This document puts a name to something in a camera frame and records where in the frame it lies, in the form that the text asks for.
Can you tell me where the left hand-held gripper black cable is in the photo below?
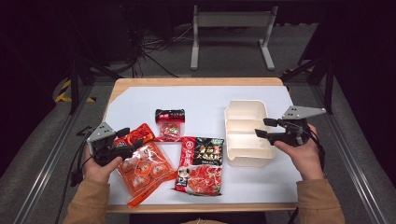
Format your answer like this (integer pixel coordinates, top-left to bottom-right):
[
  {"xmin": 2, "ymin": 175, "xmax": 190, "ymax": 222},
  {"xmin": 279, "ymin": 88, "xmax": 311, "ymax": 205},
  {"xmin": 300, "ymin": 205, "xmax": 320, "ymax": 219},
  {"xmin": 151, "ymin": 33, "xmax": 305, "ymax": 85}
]
[{"xmin": 54, "ymin": 138, "xmax": 92, "ymax": 224}]

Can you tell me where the aluminium floor rail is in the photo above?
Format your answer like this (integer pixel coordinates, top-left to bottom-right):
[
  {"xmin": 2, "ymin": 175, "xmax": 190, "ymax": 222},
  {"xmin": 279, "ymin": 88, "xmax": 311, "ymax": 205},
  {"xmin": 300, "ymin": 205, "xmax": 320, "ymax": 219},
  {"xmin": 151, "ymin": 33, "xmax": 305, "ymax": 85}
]
[
  {"xmin": 311, "ymin": 83, "xmax": 390, "ymax": 224},
  {"xmin": 12, "ymin": 83, "xmax": 94, "ymax": 224}
]

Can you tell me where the bundle of black floor cables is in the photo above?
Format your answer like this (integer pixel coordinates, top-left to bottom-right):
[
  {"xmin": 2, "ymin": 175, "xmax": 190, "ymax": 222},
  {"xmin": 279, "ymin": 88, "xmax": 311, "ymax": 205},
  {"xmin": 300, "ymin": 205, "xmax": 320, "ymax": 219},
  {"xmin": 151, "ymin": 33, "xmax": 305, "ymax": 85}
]
[{"xmin": 120, "ymin": 6, "xmax": 194, "ymax": 78}]

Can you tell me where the large orange clear-window packet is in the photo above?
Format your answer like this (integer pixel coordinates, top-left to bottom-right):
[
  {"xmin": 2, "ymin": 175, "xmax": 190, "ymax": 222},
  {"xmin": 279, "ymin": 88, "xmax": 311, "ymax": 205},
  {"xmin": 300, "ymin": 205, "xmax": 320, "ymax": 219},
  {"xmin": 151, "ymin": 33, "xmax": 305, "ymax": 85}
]
[{"xmin": 116, "ymin": 141, "xmax": 179, "ymax": 209}]

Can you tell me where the white paper sheet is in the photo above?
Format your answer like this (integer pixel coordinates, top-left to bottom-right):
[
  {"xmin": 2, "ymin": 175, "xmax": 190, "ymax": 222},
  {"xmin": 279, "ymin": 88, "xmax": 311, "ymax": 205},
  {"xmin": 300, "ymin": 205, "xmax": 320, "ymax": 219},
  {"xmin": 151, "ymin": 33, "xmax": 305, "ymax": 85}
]
[{"xmin": 104, "ymin": 85, "xmax": 303, "ymax": 206}]

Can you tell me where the white divided plastic container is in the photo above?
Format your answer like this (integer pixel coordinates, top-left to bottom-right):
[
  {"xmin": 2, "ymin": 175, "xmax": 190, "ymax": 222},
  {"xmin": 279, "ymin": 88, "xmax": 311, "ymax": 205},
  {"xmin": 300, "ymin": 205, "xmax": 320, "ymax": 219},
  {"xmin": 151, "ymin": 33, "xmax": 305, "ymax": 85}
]
[{"xmin": 223, "ymin": 99, "xmax": 277, "ymax": 168}]

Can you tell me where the right hand-held gripper black cable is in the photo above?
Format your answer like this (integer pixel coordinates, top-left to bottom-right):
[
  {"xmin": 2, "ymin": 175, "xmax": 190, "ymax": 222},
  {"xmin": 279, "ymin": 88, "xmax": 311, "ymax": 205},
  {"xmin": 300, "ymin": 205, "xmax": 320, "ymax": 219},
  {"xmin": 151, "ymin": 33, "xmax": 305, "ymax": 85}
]
[{"xmin": 288, "ymin": 125, "xmax": 327, "ymax": 224}]

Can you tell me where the person's left hand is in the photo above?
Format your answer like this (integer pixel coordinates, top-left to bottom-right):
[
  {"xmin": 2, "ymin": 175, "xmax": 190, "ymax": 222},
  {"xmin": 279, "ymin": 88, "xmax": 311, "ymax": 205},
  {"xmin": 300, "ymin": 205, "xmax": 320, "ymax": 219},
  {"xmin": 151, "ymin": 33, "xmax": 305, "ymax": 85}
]
[{"xmin": 82, "ymin": 154, "xmax": 123, "ymax": 185}]

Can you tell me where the black metal stand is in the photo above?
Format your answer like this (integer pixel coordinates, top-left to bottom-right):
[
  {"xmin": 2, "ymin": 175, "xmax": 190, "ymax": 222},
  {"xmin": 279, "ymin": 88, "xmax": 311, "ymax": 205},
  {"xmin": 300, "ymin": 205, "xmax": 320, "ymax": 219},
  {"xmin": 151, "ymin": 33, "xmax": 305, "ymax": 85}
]
[
  {"xmin": 66, "ymin": 55, "xmax": 122, "ymax": 116},
  {"xmin": 279, "ymin": 55, "xmax": 336, "ymax": 116}
]

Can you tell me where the white metal stand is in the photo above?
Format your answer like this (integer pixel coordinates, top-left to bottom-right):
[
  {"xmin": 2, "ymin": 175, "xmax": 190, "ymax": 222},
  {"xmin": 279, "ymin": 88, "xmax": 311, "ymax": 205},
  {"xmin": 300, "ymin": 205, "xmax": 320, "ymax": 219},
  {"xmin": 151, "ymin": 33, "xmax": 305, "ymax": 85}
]
[{"xmin": 190, "ymin": 4, "xmax": 279, "ymax": 72}]

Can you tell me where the person's right hand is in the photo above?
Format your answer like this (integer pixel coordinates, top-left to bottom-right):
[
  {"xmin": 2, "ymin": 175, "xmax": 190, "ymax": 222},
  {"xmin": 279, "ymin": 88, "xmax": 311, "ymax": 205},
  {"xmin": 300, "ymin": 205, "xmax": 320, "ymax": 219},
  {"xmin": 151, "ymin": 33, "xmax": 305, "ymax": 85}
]
[{"xmin": 274, "ymin": 124, "xmax": 325, "ymax": 181}]

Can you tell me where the large black and red packet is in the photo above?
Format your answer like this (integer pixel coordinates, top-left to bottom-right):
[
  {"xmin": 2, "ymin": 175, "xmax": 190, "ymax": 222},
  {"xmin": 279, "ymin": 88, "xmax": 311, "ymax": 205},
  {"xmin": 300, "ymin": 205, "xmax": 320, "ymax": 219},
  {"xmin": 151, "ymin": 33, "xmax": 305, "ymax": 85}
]
[{"xmin": 174, "ymin": 135, "xmax": 225, "ymax": 197}]

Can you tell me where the hand-held gripper black cable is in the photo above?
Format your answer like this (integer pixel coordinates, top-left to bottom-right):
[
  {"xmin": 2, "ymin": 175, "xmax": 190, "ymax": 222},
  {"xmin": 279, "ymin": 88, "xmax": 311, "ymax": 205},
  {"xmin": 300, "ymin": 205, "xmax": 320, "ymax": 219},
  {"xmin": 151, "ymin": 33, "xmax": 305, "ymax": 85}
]
[
  {"xmin": 54, "ymin": 138, "xmax": 92, "ymax": 224},
  {"xmin": 288, "ymin": 125, "xmax": 327, "ymax": 224}
]

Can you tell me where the small black floor bracket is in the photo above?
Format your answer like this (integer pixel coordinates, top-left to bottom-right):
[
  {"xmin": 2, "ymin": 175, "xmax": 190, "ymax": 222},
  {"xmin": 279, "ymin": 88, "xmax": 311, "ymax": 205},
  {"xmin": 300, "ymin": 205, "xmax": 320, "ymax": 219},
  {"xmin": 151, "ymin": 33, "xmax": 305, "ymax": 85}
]
[{"xmin": 76, "ymin": 125, "xmax": 95, "ymax": 137}]

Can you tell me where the yellow and black hazard tape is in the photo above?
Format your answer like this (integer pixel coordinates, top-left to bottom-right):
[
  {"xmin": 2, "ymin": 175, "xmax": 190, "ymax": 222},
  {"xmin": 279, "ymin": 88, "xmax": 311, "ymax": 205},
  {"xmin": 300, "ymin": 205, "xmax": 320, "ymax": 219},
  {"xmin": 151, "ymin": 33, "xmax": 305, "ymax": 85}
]
[{"xmin": 54, "ymin": 78, "xmax": 96, "ymax": 104}]

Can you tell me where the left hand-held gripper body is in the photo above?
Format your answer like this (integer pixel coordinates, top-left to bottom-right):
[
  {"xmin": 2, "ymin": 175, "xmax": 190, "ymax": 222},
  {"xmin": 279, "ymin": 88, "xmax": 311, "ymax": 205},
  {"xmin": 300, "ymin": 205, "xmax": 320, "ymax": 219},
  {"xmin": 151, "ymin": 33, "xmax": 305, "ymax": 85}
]
[{"xmin": 86, "ymin": 121, "xmax": 134, "ymax": 167}]

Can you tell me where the small orange-red sauce packet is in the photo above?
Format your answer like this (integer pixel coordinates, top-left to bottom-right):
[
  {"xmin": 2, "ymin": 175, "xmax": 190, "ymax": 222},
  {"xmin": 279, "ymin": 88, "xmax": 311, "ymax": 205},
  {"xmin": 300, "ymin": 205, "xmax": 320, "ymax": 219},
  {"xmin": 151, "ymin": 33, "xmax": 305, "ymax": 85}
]
[{"xmin": 113, "ymin": 122, "xmax": 156, "ymax": 147}]

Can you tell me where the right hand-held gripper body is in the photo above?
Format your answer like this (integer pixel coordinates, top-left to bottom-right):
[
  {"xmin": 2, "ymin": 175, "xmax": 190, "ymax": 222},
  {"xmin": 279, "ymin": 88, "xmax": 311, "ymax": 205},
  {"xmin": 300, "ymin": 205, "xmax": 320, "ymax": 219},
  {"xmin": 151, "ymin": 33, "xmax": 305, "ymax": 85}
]
[{"xmin": 269, "ymin": 105, "xmax": 327, "ymax": 147}]

